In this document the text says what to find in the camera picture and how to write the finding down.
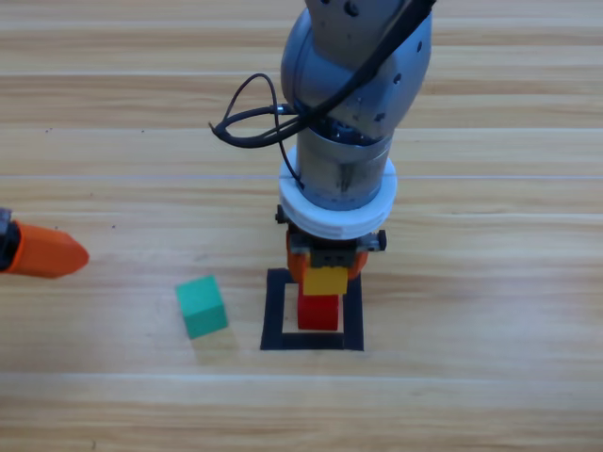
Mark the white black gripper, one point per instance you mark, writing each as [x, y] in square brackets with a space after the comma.
[339, 221]

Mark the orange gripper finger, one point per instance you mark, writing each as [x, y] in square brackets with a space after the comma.
[42, 254]

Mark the red wooden cube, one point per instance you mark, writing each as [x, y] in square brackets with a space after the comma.
[318, 313]

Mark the black tape square outline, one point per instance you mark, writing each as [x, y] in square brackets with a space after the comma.
[353, 320]

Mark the yellow wooden cube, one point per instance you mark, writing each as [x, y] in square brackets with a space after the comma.
[325, 281]

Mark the green wooden cube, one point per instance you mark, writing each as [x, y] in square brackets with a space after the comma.
[202, 308]

